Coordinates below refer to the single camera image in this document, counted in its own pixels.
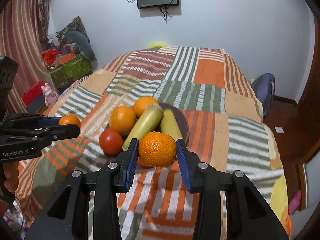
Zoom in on small mandarin orange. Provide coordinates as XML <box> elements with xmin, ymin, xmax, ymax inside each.
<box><xmin>138</xmin><ymin>132</ymin><xmax>177</xmax><ymax>167</ymax></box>

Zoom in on yellow green banana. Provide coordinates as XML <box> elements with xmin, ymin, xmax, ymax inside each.
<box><xmin>123</xmin><ymin>103</ymin><xmax>164</xmax><ymax>151</ymax></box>
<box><xmin>160</xmin><ymin>109</ymin><xmax>183</xmax><ymax>141</ymax></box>

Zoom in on red box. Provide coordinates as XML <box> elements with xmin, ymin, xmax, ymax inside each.
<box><xmin>22</xmin><ymin>80</ymin><xmax>44</xmax><ymax>107</ymax></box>

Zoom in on pink toy figure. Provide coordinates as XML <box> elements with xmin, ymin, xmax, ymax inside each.
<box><xmin>41</xmin><ymin>83</ymin><xmax>59</xmax><ymax>107</ymax></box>

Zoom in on green storage box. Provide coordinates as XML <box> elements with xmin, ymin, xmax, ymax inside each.
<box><xmin>49</xmin><ymin>54</ymin><xmax>93</xmax><ymax>89</ymax></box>

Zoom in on red tomato left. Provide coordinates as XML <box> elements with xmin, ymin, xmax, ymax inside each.
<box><xmin>99</xmin><ymin>128</ymin><xmax>124</xmax><ymax>156</ymax></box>

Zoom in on striped patchwork bedspread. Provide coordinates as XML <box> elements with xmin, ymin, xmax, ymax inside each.
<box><xmin>17</xmin><ymin>47</ymin><xmax>291</xmax><ymax>236</ymax></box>

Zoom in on striped brown curtain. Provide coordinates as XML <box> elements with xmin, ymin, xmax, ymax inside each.
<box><xmin>1</xmin><ymin>0</ymin><xmax>52</xmax><ymax>114</ymax></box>

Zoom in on large orange with sticker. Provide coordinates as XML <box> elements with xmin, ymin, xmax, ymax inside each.
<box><xmin>109</xmin><ymin>106</ymin><xmax>136</xmax><ymax>137</ymax></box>

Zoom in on dark purple round plate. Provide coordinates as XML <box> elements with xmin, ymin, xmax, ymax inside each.
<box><xmin>103</xmin><ymin>102</ymin><xmax>190</xmax><ymax>170</ymax></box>

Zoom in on large plain orange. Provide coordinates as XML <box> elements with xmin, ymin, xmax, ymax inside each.
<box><xmin>133</xmin><ymin>96</ymin><xmax>158</xmax><ymax>118</ymax></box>

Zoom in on blue backpack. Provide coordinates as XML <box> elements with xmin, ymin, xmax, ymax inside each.
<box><xmin>251</xmin><ymin>73</ymin><xmax>276</xmax><ymax>116</ymax></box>

